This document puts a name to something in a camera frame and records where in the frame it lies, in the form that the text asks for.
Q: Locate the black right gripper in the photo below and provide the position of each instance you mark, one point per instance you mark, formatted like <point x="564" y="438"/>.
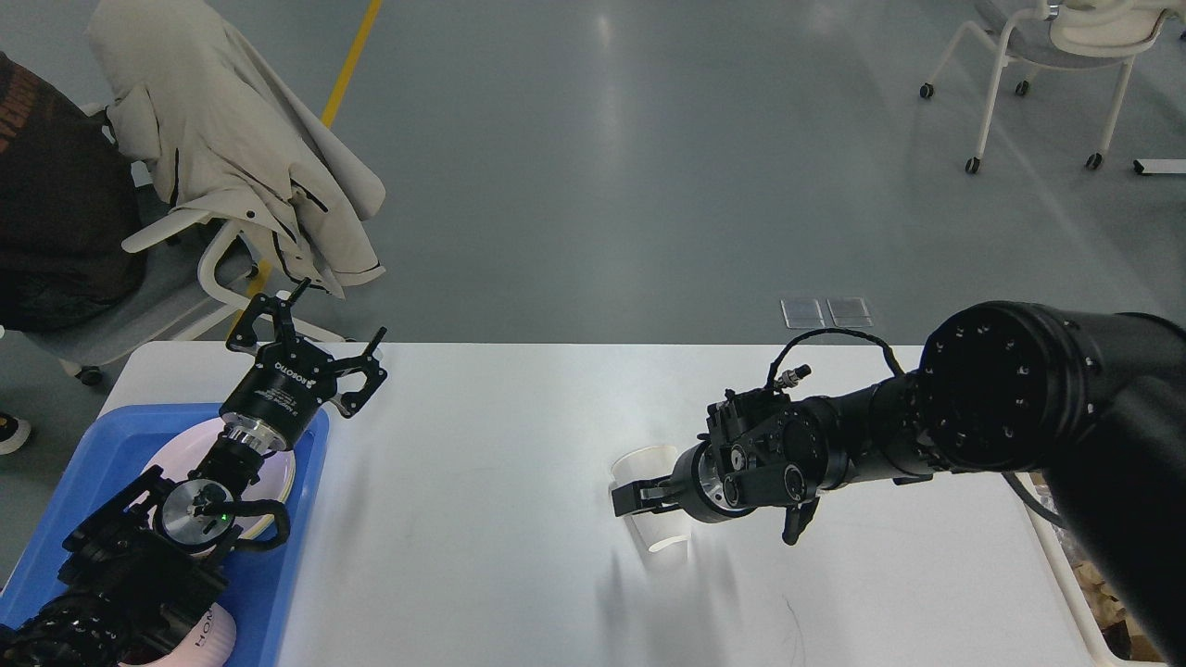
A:
<point x="694" y="487"/>

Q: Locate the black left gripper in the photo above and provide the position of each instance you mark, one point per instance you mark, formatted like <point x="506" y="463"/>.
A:
<point x="276" y="387"/>

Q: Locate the white paper cup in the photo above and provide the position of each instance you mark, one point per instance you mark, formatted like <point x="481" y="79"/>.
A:
<point x="652" y="531"/>

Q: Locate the pink plate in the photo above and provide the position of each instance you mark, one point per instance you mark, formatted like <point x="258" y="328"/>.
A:
<point x="181" y="454"/>

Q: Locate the pink mug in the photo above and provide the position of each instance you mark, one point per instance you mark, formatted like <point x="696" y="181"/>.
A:
<point x="209" y="643"/>

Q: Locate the brown paper bag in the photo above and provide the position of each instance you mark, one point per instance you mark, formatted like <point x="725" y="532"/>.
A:
<point x="1110" y="614"/>

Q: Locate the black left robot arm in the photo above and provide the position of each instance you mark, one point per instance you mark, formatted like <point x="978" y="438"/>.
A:
<point x="143" y="569"/>

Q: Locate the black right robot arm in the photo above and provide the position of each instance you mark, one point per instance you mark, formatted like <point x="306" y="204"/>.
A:
<point x="1094" y="403"/>

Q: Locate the white chair with coat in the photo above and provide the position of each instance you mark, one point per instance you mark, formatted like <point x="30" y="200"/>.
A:
<point x="200" y="270"/>

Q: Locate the blue plastic tray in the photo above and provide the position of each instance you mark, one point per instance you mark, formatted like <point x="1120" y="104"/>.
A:
<point x="112" y="453"/>

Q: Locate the beige coat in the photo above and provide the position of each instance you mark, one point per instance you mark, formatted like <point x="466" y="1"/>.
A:
<point x="219" y="131"/>

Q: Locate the person in dark clothes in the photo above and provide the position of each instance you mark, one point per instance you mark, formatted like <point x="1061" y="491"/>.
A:
<point x="67" y="202"/>

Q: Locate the floor outlet plates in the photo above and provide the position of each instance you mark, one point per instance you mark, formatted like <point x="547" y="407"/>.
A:
<point x="814" y="313"/>

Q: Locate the beige plastic bin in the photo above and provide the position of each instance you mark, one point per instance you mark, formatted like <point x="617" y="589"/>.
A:
<point x="1056" y="542"/>

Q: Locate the white furniture foot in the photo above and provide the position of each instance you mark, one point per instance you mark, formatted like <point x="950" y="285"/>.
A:
<point x="1160" y="166"/>

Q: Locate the white chair on wheels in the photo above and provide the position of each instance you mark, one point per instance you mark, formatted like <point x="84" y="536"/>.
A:
<point x="1058" y="36"/>

